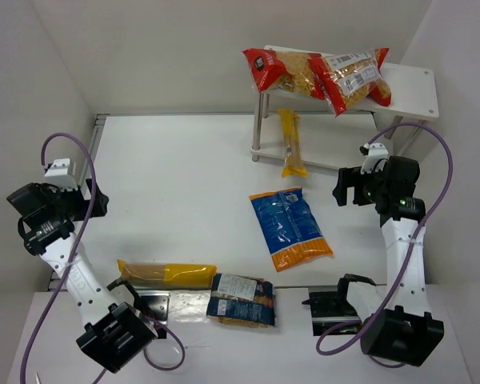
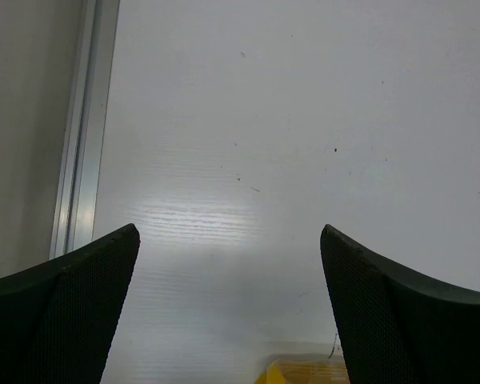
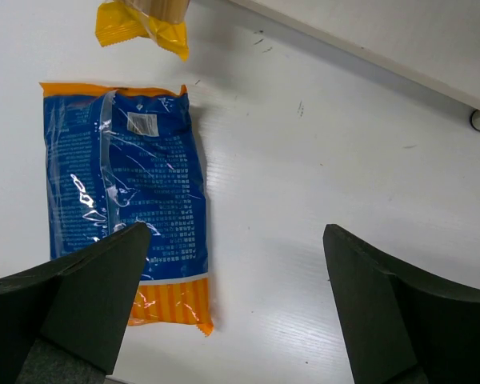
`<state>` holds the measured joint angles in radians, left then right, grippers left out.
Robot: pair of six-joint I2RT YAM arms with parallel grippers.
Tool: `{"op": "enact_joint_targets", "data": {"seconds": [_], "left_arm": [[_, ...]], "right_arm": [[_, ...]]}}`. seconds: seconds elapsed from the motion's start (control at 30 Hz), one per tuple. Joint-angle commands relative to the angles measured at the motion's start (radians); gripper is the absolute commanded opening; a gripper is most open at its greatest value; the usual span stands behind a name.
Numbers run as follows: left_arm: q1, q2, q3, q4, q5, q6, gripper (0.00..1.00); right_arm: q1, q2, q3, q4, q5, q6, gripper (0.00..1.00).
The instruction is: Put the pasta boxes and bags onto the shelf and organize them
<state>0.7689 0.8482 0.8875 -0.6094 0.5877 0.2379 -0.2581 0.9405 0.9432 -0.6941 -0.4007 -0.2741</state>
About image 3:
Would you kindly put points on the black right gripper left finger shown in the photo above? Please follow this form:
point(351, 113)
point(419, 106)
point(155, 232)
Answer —
point(64, 320)

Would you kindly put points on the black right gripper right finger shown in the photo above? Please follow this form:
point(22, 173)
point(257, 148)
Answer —
point(400, 323)

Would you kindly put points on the blue orange pasta bag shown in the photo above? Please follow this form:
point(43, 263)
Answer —
point(117, 156)

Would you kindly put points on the white two-tier shelf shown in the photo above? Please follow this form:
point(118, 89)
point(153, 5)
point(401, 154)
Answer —
point(433, 43)

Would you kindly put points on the small yellow spaghetti bag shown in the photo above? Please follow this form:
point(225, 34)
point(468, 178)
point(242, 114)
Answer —
point(162, 21)

